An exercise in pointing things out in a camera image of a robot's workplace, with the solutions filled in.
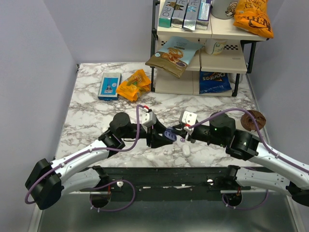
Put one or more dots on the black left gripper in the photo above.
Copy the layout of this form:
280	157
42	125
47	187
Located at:
156	140

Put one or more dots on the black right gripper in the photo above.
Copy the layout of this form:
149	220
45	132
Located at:
184	133

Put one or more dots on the purple earbud charging case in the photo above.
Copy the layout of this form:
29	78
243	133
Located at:
170	134

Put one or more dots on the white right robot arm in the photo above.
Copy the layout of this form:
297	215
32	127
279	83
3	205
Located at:
286	174

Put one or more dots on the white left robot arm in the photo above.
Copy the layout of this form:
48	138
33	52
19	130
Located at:
49	180

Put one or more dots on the white earbud case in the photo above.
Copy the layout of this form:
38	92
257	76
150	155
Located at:
186	150

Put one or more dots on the white earbud right one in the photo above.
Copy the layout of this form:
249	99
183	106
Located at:
175	150

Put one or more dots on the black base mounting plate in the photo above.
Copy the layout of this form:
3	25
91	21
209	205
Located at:
164	184

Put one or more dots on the blue Doritos bag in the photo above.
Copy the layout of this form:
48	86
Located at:
213	82

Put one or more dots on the orange snack bag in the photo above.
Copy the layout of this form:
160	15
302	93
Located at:
134	86

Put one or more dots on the blue razor box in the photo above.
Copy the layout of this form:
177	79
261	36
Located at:
108	86

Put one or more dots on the black beige shelf rack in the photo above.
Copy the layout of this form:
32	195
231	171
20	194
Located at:
236	58

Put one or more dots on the teal gold chip bag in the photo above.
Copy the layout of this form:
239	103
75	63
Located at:
174	56

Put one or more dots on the white mug on shelf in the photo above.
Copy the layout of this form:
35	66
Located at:
214	47

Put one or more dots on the blue white box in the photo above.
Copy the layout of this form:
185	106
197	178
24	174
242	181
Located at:
203	16

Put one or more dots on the teal toothpaste box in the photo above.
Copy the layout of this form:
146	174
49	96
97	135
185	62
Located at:
166	13

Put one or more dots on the white printed cup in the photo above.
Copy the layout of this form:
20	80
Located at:
223	9

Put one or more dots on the orange honey dijon chip bag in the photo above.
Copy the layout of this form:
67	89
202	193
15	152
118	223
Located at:
251	16

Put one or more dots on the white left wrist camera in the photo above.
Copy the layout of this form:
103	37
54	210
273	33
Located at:
148	119

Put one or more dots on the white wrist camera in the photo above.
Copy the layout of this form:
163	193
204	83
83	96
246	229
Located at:
148	119
188	119

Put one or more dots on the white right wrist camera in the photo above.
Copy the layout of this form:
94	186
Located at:
188	119

